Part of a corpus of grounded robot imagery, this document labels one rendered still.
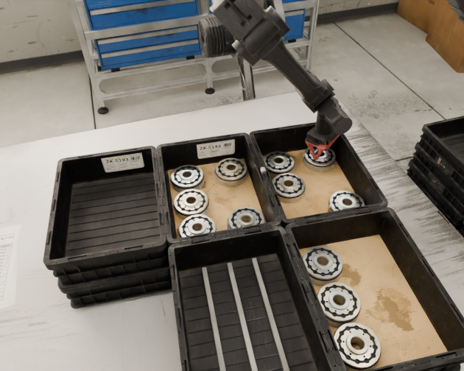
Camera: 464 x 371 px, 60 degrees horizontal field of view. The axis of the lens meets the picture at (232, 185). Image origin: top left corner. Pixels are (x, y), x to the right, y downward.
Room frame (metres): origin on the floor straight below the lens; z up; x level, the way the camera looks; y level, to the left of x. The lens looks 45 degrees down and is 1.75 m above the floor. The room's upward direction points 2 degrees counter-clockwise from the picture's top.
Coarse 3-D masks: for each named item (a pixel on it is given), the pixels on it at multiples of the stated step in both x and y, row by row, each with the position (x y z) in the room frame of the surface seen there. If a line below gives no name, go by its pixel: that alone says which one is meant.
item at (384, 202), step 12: (252, 132) 1.05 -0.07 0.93; (264, 132) 1.05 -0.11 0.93; (348, 144) 0.98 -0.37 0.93; (360, 168) 0.87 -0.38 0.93; (372, 180) 0.82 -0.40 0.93; (276, 192) 0.78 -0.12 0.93; (276, 204) 0.74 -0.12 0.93; (384, 204) 0.72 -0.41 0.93; (300, 216) 0.69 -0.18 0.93; (312, 216) 0.69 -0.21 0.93; (324, 216) 0.69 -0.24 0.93
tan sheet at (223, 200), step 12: (204, 168) 1.00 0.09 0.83; (204, 180) 0.94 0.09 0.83; (216, 180) 0.94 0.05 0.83; (204, 192) 0.88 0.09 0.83; (216, 192) 0.88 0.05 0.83; (228, 192) 0.88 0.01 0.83; (240, 192) 0.88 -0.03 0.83; (252, 192) 0.88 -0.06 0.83; (216, 204) 0.83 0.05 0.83; (228, 204) 0.83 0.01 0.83; (240, 204) 0.83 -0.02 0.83; (252, 204) 0.83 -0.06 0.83; (216, 216) 0.78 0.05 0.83; (228, 216) 0.78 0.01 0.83
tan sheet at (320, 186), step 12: (264, 156) 1.05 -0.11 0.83; (300, 156) 1.04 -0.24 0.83; (300, 168) 0.98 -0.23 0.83; (336, 168) 0.98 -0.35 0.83; (312, 180) 0.92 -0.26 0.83; (324, 180) 0.92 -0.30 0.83; (336, 180) 0.92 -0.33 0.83; (312, 192) 0.87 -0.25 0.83; (324, 192) 0.87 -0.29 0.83; (288, 204) 0.82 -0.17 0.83; (300, 204) 0.82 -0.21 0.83; (312, 204) 0.82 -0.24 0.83; (324, 204) 0.82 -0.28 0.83; (288, 216) 0.77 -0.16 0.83
